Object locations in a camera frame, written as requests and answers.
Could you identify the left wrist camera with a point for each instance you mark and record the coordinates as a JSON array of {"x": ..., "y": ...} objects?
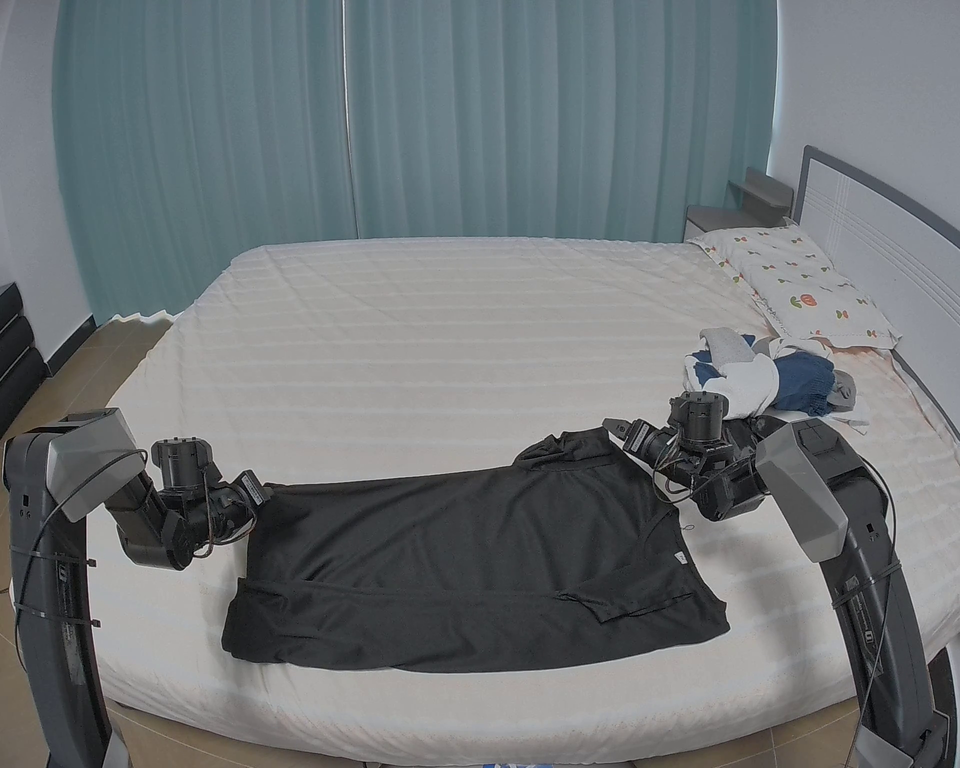
[{"x": 180, "y": 465}]

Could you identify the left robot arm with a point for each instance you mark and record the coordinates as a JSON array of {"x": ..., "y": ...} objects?
[{"x": 45, "y": 600}]

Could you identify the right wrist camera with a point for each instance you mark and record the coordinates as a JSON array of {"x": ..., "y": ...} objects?
[{"x": 699, "y": 416}]

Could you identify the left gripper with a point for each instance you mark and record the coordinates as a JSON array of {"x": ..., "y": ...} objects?
[{"x": 246, "y": 499}]

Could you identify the grey bedside table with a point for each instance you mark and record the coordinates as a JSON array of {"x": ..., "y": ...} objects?
[{"x": 720, "y": 219}]

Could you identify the bed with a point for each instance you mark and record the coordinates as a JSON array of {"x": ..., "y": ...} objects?
[{"x": 450, "y": 337}]

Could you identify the black chest of drawers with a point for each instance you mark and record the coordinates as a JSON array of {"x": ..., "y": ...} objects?
[{"x": 15, "y": 360}]

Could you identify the black T-shirt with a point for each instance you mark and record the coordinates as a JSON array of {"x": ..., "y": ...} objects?
[{"x": 465, "y": 547}]

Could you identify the white printed pillow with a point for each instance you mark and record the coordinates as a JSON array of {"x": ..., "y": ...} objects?
[{"x": 802, "y": 285}]

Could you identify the pile of clothes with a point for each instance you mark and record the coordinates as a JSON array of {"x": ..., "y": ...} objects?
[{"x": 746, "y": 382}]

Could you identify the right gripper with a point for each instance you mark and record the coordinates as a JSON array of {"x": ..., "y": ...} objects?
[{"x": 651, "y": 444}]

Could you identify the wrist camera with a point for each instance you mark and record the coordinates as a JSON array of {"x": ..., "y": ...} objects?
[
  {"x": 699, "y": 416},
  {"x": 180, "y": 465}
]

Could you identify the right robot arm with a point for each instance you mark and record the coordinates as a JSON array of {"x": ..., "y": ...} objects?
[{"x": 817, "y": 487}]

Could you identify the blue-green curtain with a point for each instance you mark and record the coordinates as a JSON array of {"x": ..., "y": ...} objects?
[
  {"x": 562, "y": 112},
  {"x": 202, "y": 150}
]

